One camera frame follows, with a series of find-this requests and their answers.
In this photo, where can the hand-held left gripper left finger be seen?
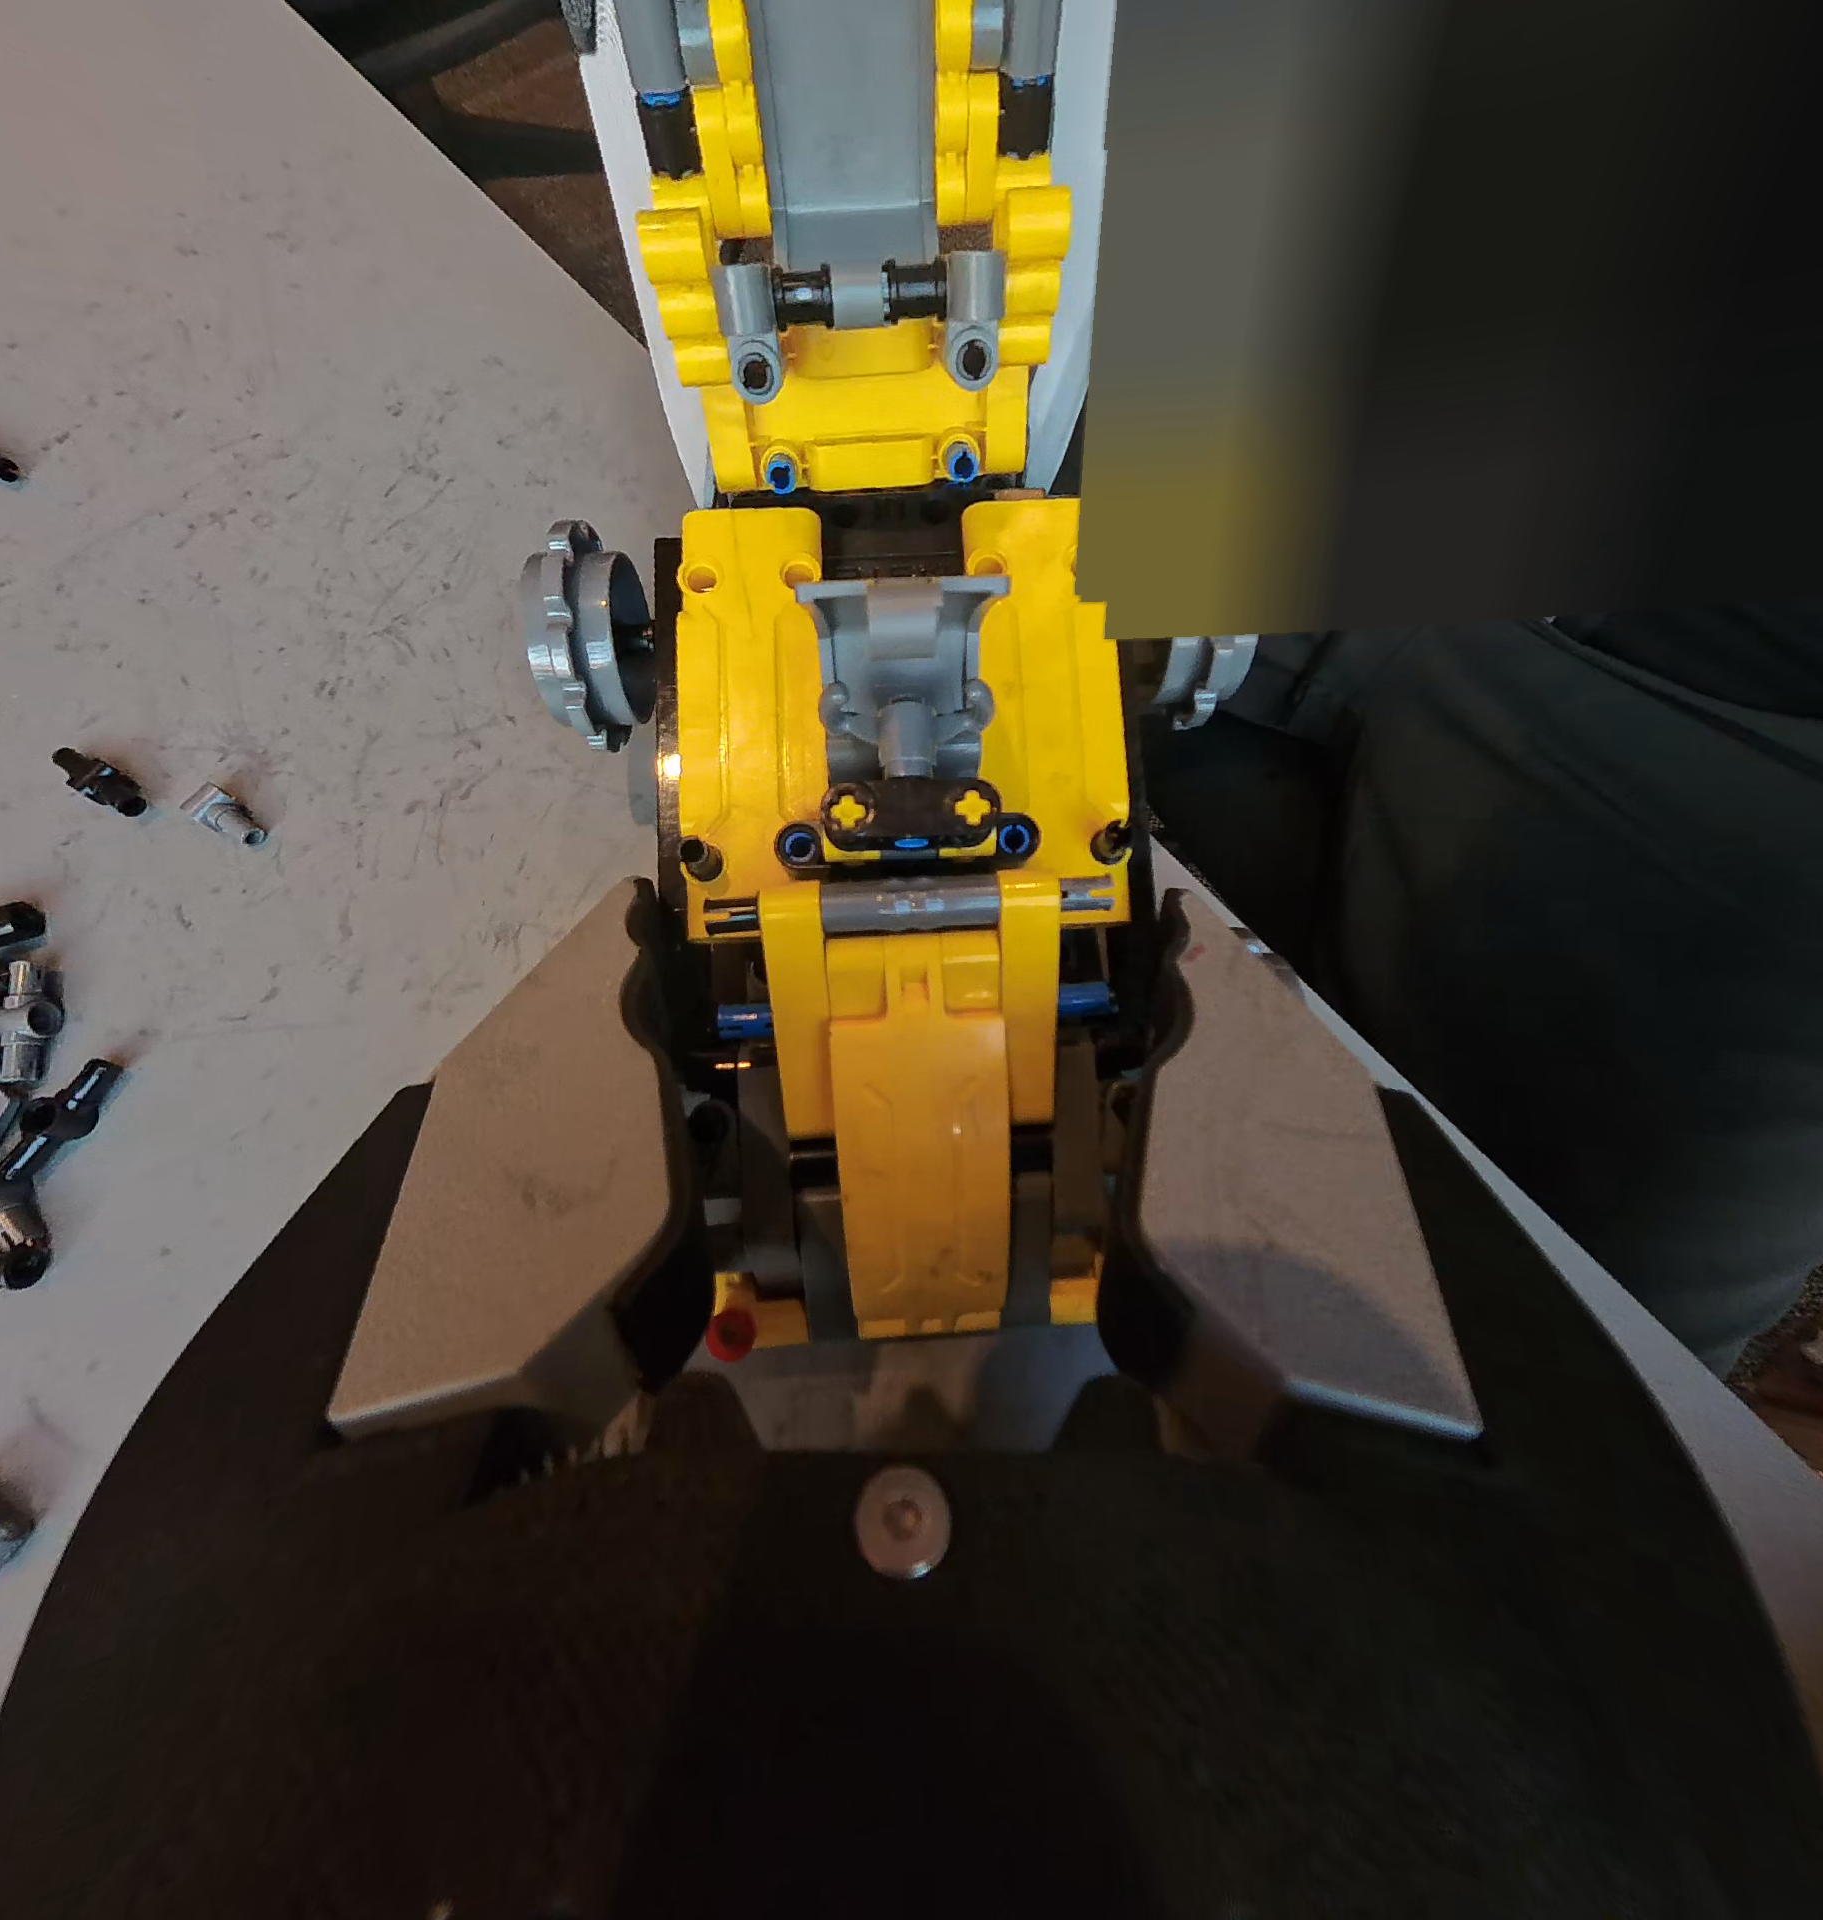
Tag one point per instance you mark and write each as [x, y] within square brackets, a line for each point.
[506, 1202]

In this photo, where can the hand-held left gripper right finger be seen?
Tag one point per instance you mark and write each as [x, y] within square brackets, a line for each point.
[1286, 1202]

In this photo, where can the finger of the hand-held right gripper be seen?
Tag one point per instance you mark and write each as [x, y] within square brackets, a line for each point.
[1070, 375]
[626, 197]

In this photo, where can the yellow toy building model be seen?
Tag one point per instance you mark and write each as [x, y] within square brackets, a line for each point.
[895, 707]

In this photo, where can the white desk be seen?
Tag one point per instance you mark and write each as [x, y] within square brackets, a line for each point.
[297, 450]

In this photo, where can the person's dark trousers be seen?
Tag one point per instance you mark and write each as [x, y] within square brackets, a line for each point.
[1571, 930]

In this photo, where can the grey toy connector piece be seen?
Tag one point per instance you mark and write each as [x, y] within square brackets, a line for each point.
[229, 816]

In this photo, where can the pile of toy building pieces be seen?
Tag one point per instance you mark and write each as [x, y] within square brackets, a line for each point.
[20, 1027]

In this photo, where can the black toy connector pin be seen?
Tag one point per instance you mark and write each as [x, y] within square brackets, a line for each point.
[101, 782]

